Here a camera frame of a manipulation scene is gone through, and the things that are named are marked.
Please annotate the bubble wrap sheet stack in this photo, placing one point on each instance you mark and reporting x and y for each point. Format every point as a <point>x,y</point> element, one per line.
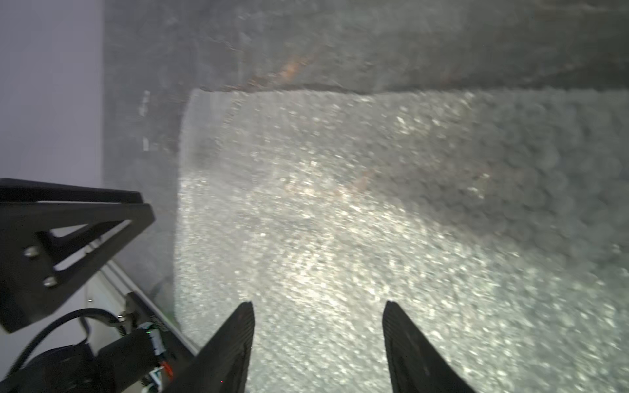
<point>498,220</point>

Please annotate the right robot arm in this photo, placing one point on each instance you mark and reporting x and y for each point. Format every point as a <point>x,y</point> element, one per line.
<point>55,237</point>

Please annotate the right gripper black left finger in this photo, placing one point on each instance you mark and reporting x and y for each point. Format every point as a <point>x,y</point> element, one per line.
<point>221,366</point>

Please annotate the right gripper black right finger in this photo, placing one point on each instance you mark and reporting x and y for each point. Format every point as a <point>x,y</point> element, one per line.
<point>413,362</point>

